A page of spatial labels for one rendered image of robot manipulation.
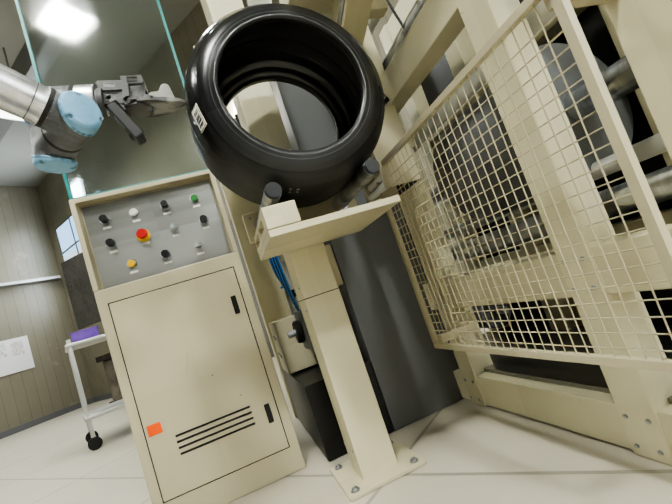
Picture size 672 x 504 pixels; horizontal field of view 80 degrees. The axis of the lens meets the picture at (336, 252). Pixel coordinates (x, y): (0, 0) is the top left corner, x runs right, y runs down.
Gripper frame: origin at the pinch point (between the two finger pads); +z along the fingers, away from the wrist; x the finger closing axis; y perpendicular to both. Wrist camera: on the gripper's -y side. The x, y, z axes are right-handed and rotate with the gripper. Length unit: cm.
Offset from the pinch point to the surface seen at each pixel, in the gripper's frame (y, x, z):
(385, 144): -9, 19, 66
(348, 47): 7.5, -11.7, 46.7
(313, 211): -29, 24, 36
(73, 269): 80, 603, -223
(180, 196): -4, 64, -9
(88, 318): -1, 601, -210
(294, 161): -23.9, -11.4, 25.0
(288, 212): -36.8, -10.7, 21.0
